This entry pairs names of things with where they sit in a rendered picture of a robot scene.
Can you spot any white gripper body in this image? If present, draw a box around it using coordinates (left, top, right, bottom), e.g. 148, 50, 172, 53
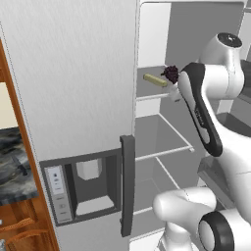
168, 85, 183, 103

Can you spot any yellow butter stick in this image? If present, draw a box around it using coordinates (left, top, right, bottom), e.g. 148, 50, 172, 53
142, 73, 169, 88

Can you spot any glass fridge shelf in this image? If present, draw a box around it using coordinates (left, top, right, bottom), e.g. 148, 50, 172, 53
131, 156, 184, 217
134, 112, 196, 162
134, 66, 179, 102

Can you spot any grey fridge body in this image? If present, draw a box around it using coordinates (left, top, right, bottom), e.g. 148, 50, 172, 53
128, 0, 251, 251

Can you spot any grey fridge door with dispenser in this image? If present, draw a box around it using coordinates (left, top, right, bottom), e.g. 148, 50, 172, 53
0, 0, 138, 251

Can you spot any dark butter knife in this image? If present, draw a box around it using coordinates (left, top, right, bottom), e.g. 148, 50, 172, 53
11, 155, 29, 176

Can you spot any dark purple grape bunch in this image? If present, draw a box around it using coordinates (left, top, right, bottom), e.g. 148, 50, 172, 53
161, 65, 180, 84

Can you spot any brown wooden cabinet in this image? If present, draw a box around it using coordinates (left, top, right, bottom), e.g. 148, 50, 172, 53
0, 38, 61, 251

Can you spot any dark grey fridge door handle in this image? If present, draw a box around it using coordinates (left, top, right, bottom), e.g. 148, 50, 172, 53
119, 134, 136, 238

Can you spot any brown drawer handle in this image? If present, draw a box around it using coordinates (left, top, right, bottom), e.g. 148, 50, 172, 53
4, 228, 50, 251
0, 217, 35, 233

